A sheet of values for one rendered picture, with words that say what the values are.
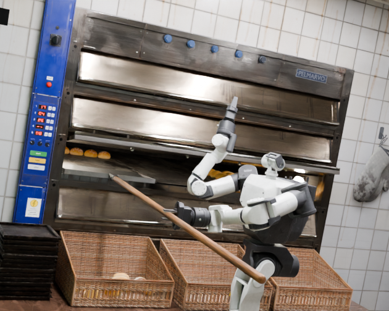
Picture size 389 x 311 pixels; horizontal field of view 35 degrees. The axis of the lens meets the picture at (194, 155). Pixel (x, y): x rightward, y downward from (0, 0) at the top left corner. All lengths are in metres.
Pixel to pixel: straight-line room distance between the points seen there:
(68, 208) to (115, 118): 0.58
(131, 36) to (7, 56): 0.70
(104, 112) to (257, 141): 1.03
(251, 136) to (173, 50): 0.76
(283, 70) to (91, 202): 1.49
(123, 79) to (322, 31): 1.40
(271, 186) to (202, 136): 0.98
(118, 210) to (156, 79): 0.80
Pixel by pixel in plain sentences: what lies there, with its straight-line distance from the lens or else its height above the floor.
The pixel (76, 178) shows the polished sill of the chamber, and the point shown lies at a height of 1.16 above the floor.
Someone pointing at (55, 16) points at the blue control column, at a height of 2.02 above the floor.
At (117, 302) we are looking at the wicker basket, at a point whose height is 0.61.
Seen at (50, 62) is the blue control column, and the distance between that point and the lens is 3.43.
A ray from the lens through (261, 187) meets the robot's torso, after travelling 2.91.
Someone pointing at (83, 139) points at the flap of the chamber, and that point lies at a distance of 3.38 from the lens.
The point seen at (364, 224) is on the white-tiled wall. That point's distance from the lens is 4.59.
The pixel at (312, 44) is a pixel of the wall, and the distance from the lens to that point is 4.14.
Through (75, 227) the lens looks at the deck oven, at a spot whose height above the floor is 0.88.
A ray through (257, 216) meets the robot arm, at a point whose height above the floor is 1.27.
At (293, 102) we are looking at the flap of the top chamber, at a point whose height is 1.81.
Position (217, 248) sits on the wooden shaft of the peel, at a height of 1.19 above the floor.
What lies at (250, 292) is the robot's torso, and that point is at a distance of 3.02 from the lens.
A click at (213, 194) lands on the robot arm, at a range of 3.12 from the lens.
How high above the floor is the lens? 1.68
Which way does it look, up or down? 5 degrees down
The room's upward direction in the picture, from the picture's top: 10 degrees clockwise
